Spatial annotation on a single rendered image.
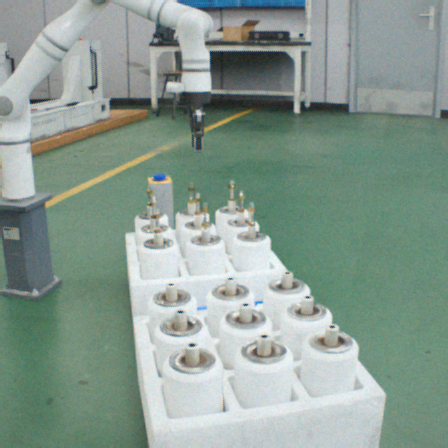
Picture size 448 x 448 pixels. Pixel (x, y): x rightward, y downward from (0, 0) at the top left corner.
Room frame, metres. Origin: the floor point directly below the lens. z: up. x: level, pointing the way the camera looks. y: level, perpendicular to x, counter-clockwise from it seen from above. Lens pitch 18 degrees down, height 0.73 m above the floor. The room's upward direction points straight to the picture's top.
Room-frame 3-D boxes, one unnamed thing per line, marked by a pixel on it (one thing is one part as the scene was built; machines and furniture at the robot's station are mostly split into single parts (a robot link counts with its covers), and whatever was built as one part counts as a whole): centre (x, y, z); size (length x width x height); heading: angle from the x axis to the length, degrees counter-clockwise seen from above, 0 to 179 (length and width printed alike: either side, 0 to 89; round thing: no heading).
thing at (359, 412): (0.91, -0.03, 0.09); 0.39 x 0.39 x 0.18; 13
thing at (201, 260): (1.33, 0.05, 0.16); 0.10 x 0.10 x 0.18
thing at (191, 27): (1.44, 0.08, 0.74); 0.09 x 0.07 x 0.15; 160
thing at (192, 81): (1.44, 0.09, 0.64); 0.11 x 0.09 x 0.06; 98
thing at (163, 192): (1.71, 0.21, 0.16); 0.07 x 0.07 x 0.31; 11
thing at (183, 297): (0.99, 0.11, 0.25); 0.08 x 0.08 x 0.01
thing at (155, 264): (1.30, 0.17, 0.16); 0.10 x 0.10 x 0.18
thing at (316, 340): (0.82, -0.18, 0.25); 0.08 x 0.08 x 0.01
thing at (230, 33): (6.14, -0.15, 0.87); 0.40 x 0.30 x 0.23; 58
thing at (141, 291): (1.44, 0.07, 0.09); 0.39 x 0.39 x 0.18; 11
